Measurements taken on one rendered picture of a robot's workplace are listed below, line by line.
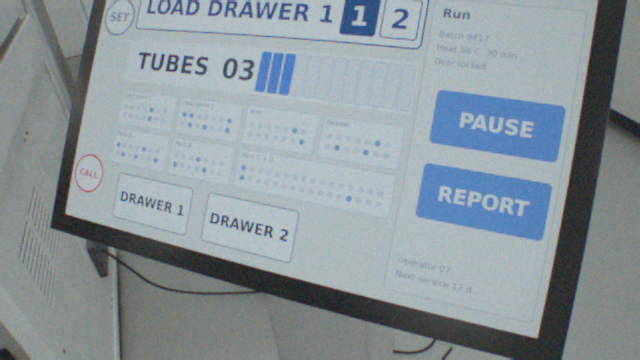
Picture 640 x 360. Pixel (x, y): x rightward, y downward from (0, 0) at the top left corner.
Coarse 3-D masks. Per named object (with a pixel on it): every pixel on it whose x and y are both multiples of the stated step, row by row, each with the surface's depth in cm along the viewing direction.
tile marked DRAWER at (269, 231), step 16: (208, 192) 45; (208, 208) 45; (224, 208) 44; (240, 208) 44; (256, 208) 43; (272, 208) 43; (288, 208) 42; (208, 224) 45; (224, 224) 44; (240, 224) 44; (256, 224) 43; (272, 224) 43; (288, 224) 42; (208, 240) 45; (224, 240) 44; (240, 240) 44; (256, 240) 43; (272, 240) 43; (288, 240) 42; (272, 256) 43; (288, 256) 42
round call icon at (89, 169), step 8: (80, 152) 51; (88, 152) 50; (80, 160) 51; (88, 160) 50; (96, 160) 50; (104, 160) 49; (80, 168) 50; (88, 168) 50; (96, 168) 50; (104, 168) 49; (80, 176) 50; (88, 176) 50; (96, 176) 50; (72, 184) 51; (80, 184) 50; (88, 184) 50; (96, 184) 50; (80, 192) 50; (88, 192) 50; (96, 192) 50
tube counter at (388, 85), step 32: (224, 64) 45; (256, 64) 44; (288, 64) 43; (320, 64) 42; (352, 64) 41; (384, 64) 40; (416, 64) 39; (288, 96) 43; (320, 96) 42; (352, 96) 41; (384, 96) 40
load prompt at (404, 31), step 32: (160, 0) 48; (192, 0) 47; (224, 0) 46; (256, 0) 44; (288, 0) 43; (320, 0) 42; (352, 0) 41; (384, 0) 40; (416, 0) 40; (192, 32) 47; (224, 32) 45; (256, 32) 44; (288, 32) 43; (320, 32) 42; (352, 32) 41; (384, 32) 40; (416, 32) 39
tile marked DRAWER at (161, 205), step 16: (128, 176) 48; (128, 192) 48; (144, 192) 47; (160, 192) 47; (176, 192) 46; (192, 192) 46; (128, 208) 48; (144, 208) 47; (160, 208) 47; (176, 208) 46; (144, 224) 47; (160, 224) 47; (176, 224) 46
